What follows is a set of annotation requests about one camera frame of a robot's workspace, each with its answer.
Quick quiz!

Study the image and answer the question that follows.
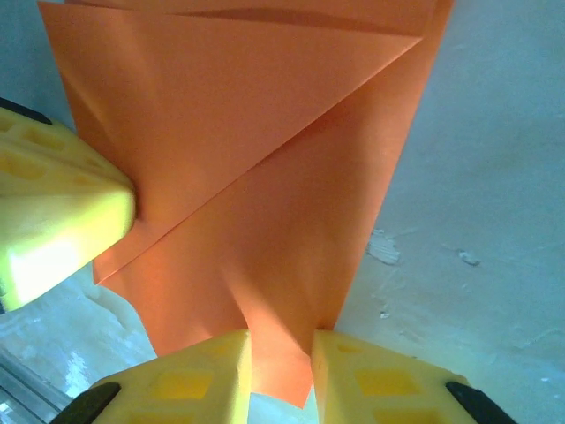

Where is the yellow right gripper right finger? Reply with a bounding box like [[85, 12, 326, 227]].
[[311, 329, 520, 424]]

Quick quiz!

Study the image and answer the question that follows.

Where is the orange cloth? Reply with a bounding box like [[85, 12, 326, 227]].
[[37, 0, 456, 410]]

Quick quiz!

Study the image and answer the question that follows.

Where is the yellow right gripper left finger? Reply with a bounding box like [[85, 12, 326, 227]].
[[55, 329, 254, 424]]

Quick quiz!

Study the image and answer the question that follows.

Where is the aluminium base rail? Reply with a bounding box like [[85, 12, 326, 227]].
[[0, 342, 96, 424]]

